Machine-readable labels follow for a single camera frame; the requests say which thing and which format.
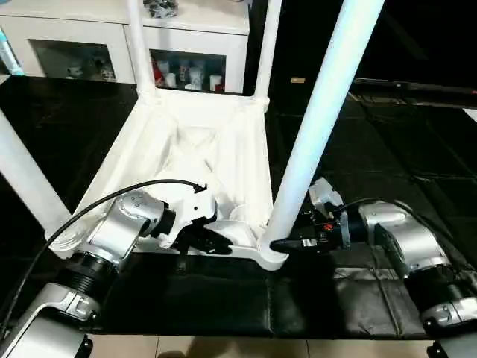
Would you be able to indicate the light blue plastic object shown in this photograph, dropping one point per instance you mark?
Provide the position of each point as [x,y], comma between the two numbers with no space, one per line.
[9,56]

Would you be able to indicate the small dark figurines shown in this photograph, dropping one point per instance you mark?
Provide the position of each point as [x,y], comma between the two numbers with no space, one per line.
[89,71]

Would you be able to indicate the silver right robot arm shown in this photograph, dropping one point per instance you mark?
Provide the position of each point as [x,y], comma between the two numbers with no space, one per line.
[417,261]

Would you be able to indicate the white plastic table top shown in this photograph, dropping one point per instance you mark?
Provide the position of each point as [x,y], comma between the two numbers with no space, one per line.
[186,164]

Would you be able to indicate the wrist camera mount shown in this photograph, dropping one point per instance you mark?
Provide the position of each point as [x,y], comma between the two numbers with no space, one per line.
[324,195]
[186,209]

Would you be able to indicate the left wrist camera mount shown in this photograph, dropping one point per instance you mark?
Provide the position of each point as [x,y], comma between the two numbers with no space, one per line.
[186,209]

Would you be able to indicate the black work mat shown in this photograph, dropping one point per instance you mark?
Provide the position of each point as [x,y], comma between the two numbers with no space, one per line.
[223,298]

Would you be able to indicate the small grey metal object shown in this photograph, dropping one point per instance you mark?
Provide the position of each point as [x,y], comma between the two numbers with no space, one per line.
[160,7]

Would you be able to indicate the white board strip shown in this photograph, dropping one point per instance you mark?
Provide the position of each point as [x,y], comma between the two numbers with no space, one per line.
[471,113]

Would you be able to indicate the white glass-door cabinet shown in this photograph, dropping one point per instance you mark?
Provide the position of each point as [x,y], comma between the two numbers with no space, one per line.
[134,37]

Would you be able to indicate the long black bar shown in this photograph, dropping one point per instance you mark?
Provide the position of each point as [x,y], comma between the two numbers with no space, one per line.
[417,83]

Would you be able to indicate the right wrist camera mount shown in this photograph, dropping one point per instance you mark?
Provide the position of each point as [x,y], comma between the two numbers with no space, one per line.
[324,195]

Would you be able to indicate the large black cabinet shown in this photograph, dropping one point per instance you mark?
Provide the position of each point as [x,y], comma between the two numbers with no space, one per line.
[417,37]

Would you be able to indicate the white plastic table leg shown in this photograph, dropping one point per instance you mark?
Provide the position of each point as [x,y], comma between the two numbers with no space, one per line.
[141,45]
[267,48]
[26,175]
[328,119]

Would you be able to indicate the small tan label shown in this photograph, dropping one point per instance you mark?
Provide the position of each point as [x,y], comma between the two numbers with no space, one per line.
[298,80]

